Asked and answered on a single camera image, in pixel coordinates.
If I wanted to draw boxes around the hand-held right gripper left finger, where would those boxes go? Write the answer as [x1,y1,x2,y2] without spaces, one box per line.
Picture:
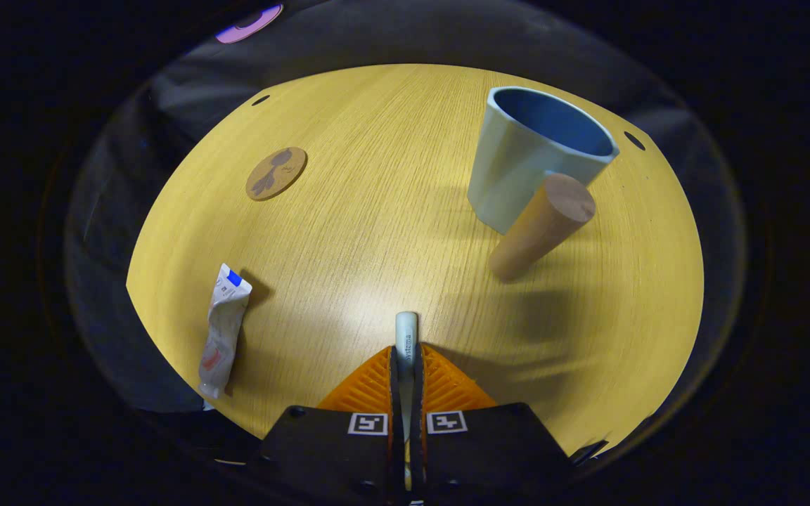
[259,344,406,506]

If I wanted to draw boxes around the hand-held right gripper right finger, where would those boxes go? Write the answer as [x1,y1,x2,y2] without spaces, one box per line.
[411,343,574,506]

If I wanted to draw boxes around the white toothbrush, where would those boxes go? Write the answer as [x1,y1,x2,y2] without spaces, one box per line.
[394,311,420,493]

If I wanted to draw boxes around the white toothpaste tube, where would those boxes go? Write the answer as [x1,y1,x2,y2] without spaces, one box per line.
[198,264,252,400]

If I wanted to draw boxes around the round cork coaster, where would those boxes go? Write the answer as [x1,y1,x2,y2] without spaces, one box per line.
[245,146,308,202]

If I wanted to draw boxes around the light blue cup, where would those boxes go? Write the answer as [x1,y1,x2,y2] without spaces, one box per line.
[467,86,620,235]

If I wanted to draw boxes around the wooden desktop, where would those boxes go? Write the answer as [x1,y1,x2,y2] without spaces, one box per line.
[126,63,705,458]

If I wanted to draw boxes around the wooden cylinder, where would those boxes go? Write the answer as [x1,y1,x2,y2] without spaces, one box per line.
[488,174,596,283]

